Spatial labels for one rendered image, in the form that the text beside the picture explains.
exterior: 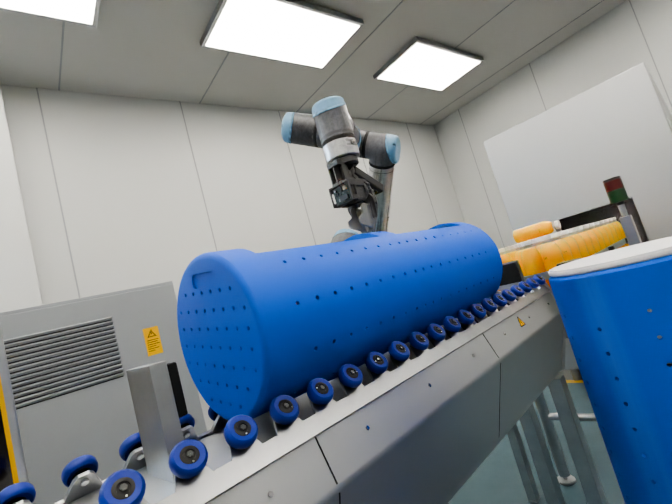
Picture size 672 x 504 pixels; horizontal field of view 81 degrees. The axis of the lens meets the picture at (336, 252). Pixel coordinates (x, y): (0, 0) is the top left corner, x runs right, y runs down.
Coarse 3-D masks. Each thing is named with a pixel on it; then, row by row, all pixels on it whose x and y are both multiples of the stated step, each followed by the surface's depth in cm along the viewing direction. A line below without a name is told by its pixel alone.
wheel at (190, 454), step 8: (184, 440) 49; (192, 440) 49; (176, 448) 48; (184, 448) 48; (192, 448) 48; (200, 448) 49; (176, 456) 47; (184, 456) 48; (192, 456) 48; (200, 456) 48; (176, 464) 46; (184, 464) 47; (192, 464) 47; (200, 464) 47; (176, 472) 46; (184, 472) 46; (192, 472) 46; (200, 472) 48
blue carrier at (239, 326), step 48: (384, 240) 88; (432, 240) 98; (480, 240) 114; (192, 288) 69; (240, 288) 58; (288, 288) 61; (336, 288) 68; (384, 288) 76; (432, 288) 88; (480, 288) 108; (192, 336) 71; (240, 336) 59; (288, 336) 58; (336, 336) 66; (384, 336) 77; (240, 384) 61; (288, 384) 60
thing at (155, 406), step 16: (144, 368) 54; (160, 368) 54; (176, 368) 56; (144, 384) 55; (160, 384) 53; (176, 384) 55; (144, 400) 55; (160, 400) 53; (176, 400) 54; (144, 416) 56; (160, 416) 52; (176, 416) 53; (144, 432) 57; (160, 432) 52; (176, 432) 53; (144, 448) 58; (160, 448) 53; (160, 464) 54
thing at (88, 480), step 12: (216, 420) 71; (192, 432) 67; (204, 432) 70; (132, 456) 60; (132, 468) 61; (72, 480) 55; (84, 480) 55; (96, 480) 57; (72, 492) 55; (84, 492) 56
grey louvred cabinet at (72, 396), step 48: (144, 288) 214; (48, 336) 182; (96, 336) 194; (144, 336) 206; (48, 384) 178; (96, 384) 189; (192, 384) 214; (48, 432) 174; (96, 432) 184; (48, 480) 170
